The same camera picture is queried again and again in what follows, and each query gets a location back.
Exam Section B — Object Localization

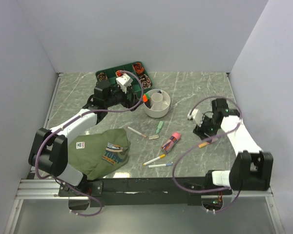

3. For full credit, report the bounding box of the black front base bar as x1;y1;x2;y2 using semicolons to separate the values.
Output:
58;176;221;206

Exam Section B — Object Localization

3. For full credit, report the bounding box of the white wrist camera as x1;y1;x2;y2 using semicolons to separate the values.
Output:
116;71;133;94
187;109;203;126

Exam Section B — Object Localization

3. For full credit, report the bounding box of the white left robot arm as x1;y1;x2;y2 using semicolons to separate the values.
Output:
28;75;140;196

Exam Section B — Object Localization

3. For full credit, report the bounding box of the black marker orange cap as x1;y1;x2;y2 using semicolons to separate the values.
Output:
143;94;151;109

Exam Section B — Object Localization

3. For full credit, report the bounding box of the beige eraser block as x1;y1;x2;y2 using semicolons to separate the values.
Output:
148;135;159;140

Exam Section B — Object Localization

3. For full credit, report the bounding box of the green folded t-shirt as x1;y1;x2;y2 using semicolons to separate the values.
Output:
68;128;130;180

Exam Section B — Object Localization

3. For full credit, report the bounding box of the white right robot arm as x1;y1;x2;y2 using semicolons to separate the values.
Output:
188;97;273;194

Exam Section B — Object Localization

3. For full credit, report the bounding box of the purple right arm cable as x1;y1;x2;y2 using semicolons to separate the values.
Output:
172;96;242;213

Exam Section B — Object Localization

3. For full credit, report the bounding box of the pink capped pencil tube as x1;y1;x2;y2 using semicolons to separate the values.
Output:
161;132;181;154

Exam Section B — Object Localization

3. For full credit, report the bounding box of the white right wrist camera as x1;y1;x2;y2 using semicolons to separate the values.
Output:
187;109;203;126

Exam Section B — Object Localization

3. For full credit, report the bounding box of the green divided organizer tray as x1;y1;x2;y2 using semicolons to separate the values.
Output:
95;61;153;100

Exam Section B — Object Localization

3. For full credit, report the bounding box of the orange black rolled sock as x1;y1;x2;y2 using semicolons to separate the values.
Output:
132;62;145;76

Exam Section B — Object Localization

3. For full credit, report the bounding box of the pink patterned rolled sock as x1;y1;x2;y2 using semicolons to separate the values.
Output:
139;74;152;89

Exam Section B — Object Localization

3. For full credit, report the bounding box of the white pen brown cap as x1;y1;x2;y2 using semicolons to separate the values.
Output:
127;126;147;138

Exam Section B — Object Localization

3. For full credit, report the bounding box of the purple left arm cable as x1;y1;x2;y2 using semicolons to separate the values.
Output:
35;70;145;217

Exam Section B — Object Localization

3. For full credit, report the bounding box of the brown patterned rolled sock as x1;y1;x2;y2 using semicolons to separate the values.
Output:
97;72;108;81

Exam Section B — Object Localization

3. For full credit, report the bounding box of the pink orange highlighter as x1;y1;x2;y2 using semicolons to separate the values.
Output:
198;138;218;148

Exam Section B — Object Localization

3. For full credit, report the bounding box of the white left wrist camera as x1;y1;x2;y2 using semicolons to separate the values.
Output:
116;71;133;94

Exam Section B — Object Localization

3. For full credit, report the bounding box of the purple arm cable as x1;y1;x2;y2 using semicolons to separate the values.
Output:
172;96;242;213
35;70;145;217

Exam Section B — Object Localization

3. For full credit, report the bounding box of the white round pen holder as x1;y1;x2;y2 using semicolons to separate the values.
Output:
142;89;171;118

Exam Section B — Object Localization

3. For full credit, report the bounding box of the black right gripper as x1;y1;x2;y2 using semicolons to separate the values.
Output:
193;113;220;144

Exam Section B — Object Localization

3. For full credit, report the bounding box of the white pen yellow cap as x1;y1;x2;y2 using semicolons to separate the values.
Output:
143;154;166;166

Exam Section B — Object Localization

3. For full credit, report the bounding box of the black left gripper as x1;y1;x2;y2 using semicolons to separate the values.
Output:
105;84;144;111

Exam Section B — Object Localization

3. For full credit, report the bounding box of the white pen light blue cap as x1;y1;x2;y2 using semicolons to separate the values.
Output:
147;162;173;168

